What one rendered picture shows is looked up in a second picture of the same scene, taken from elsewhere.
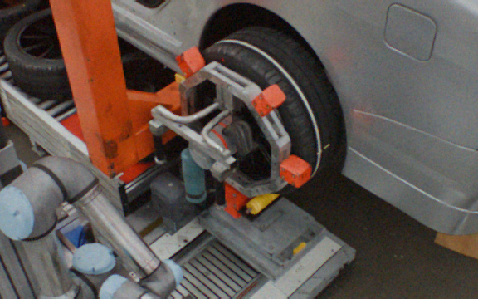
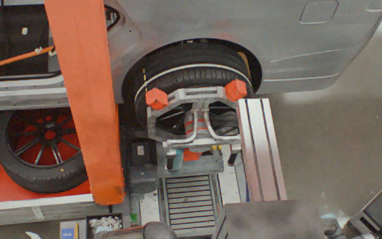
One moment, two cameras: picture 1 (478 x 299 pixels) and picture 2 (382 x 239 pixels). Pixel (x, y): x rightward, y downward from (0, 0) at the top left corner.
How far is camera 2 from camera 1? 187 cm
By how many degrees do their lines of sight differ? 39
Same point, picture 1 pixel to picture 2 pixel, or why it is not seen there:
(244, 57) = (202, 76)
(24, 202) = not seen: outside the picture
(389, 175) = (294, 80)
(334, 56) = (258, 42)
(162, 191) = (142, 181)
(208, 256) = (174, 190)
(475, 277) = not seen: hidden behind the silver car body
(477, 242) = not seen: hidden behind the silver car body
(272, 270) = (220, 167)
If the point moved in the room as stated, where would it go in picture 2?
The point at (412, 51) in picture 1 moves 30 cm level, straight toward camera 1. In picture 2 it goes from (319, 19) to (361, 62)
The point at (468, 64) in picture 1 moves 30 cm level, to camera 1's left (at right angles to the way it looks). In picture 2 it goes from (356, 12) to (326, 50)
